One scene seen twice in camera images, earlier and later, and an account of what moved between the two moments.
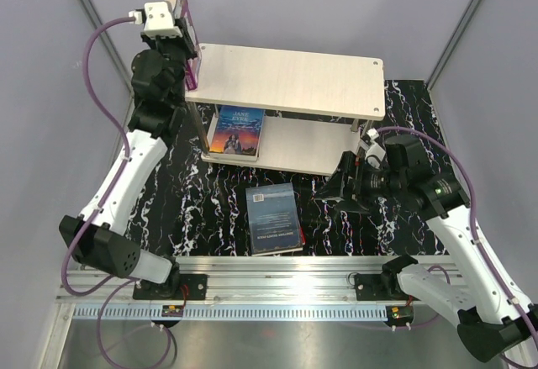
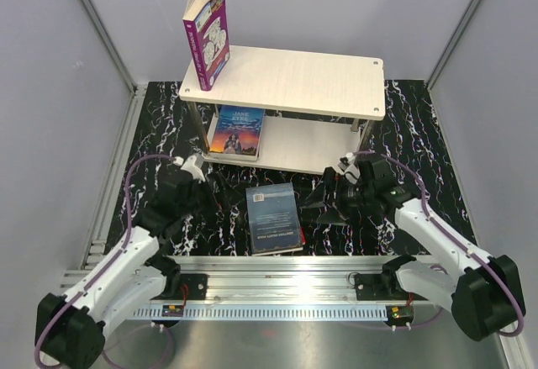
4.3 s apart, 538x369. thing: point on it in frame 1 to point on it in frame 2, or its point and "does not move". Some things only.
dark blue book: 273,219 does not move
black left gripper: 184,40 to 224,199
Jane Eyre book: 236,132 does not move
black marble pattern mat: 202,209 does not move
